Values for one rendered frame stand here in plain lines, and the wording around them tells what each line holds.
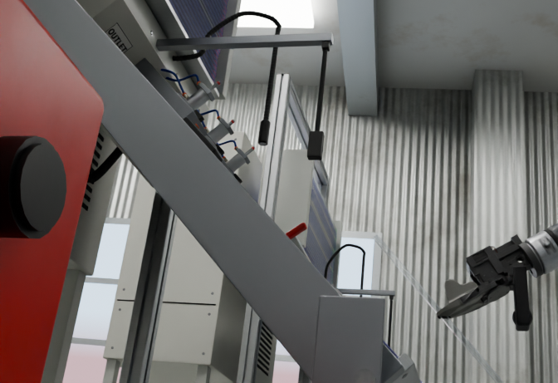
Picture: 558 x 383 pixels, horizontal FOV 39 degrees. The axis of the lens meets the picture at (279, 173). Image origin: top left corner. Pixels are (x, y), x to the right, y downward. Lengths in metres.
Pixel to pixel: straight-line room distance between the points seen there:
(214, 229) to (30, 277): 0.37
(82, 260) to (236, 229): 0.84
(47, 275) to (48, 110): 0.07
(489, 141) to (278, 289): 4.58
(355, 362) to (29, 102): 0.34
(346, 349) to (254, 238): 0.14
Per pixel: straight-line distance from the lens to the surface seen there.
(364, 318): 0.61
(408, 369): 0.66
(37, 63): 0.36
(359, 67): 5.05
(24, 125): 0.35
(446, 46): 5.25
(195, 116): 1.17
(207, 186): 0.72
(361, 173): 5.37
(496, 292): 1.57
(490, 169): 5.13
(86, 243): 1.52
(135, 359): 1.47
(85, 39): 0.87
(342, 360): 0.60
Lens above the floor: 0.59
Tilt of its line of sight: 25 degrees up
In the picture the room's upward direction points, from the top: 7 degrees clockwise
